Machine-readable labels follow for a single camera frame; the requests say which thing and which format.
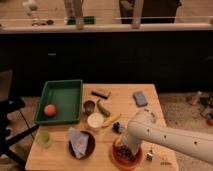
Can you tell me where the dark grapes bunch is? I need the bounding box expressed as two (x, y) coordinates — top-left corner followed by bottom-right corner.
(116, 146), (134, 161)

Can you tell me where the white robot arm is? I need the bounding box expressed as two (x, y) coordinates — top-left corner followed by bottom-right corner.
(120, 109), (213, 164)

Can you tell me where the dark rectangular eraser block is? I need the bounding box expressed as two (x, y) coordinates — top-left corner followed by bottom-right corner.
(91, 90), (111, 99)

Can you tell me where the green chili pepper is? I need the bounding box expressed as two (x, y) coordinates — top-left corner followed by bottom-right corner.
(96, 99), (111, 117)

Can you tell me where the small dark metal cup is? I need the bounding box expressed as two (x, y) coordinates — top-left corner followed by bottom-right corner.
(83, 100), (95, 115)

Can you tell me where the blue grey sponge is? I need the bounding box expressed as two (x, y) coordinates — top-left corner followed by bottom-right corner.
(133, 91), (148, 107)

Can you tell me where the white round lid container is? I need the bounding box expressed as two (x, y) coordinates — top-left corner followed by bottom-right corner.
(87, 113), (104, 131)

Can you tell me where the yellow banana piece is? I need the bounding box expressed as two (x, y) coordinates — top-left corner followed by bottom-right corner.
(102, 114), (121, 128)

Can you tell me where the green plastic tray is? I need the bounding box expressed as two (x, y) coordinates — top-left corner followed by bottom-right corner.
(34, 80), (83, 125)

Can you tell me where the dark brown plate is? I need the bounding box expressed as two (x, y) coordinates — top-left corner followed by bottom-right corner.
(68, 131), (96, 160)

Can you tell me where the grey folded cloth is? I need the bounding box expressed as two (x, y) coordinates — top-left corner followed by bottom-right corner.
(68, 127), (89, 159)

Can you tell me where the orange fruit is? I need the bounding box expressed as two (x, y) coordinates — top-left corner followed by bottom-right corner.
(44, 104), (57, 117)

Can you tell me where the orange bowl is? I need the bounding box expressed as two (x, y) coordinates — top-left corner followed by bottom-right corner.
(110, 139), (142, 171)

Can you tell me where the silver fork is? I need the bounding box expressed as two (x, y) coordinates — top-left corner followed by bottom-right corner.
(146, 144), (155, 162)

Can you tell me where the light green cup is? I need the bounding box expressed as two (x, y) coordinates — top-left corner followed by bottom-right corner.
(36, 131), (51, 148)

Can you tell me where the black chair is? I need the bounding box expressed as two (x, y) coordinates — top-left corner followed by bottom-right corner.
(0, 69), (40, 167)

